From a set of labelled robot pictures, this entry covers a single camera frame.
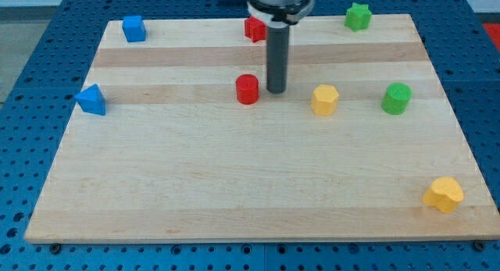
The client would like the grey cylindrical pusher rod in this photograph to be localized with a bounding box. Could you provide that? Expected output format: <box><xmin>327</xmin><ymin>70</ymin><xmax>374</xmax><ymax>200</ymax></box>
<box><xmin>266</xmin><ymin>27</ymin><xmax>290</xmax><ymax>94</ymax></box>

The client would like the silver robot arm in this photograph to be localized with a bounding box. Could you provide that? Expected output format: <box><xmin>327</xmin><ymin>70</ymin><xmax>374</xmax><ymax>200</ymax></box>
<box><xmin>247</xmin><ymin>0</ymin><xmax>316</xmax><ymax>94</ymax></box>

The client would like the yellow hexagon block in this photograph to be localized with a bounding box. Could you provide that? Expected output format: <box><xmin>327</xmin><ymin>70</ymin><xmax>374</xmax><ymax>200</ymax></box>
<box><xmin>311</xmin><ymin>84</ymin><xmax>339</xmax><ymax>116</ymax></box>

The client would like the red star block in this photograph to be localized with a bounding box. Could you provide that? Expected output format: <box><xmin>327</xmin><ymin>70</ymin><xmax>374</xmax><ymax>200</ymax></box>
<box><xmin>244</xmin><ymin>16</ymin><xmax>266</xmax><ymax>42</ymax></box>

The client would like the red cylinder block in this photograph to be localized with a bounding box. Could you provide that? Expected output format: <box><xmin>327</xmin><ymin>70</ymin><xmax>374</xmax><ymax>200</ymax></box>
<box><xmin>235</xmin><ymin>74</ymin><xmax>259</xmax><ymax>105</ymax></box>

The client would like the green star block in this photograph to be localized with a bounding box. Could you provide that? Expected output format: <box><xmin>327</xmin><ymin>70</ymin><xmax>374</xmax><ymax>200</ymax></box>
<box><xmin>344</xmin><ymin>2</ymin><xmax>372</xmax><ymax>31</ymax></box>

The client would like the green cylinder block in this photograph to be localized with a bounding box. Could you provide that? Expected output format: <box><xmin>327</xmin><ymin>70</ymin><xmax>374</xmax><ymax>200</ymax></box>
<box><xmin>381</xmin><ymin>83</ymin><xmax>413</xmax><ymax>115</ymax></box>

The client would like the light wooden board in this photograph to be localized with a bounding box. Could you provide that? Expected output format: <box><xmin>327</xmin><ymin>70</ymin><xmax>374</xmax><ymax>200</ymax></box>
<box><xmin>25</xmin><ymin>14</ymin><xmax>499</xmax><ymax>244</ymax></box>

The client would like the blue cube block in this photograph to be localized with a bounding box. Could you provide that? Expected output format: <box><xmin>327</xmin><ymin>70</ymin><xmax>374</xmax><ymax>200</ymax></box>
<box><xmin>122</xmin><ymin>16</ymin><xmax>146</xmax><ymax>42</ymax></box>

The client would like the blue triangle block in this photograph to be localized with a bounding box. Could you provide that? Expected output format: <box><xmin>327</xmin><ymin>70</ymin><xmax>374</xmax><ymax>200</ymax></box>
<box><xmin>76</xmin><ymin>84</ymin><xmax>106</xmax><ymax>116</ymax></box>

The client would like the yellow heart block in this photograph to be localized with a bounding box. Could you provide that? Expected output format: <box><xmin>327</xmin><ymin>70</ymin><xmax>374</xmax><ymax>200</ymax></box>
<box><xmin>422</xmin><ymin>177</ymin><xmax>465</xmax><ymax>213</ymax></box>

